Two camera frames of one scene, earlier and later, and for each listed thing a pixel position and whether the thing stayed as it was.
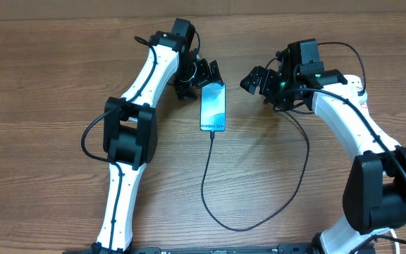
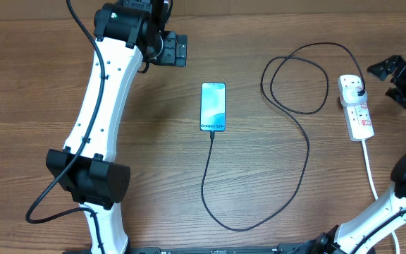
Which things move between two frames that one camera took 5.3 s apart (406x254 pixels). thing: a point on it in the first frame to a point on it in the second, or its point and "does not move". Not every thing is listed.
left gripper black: x=180 y=87 to x=174 y=54
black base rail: x=299 y=249 does not move
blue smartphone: x=213 y=107 does not move
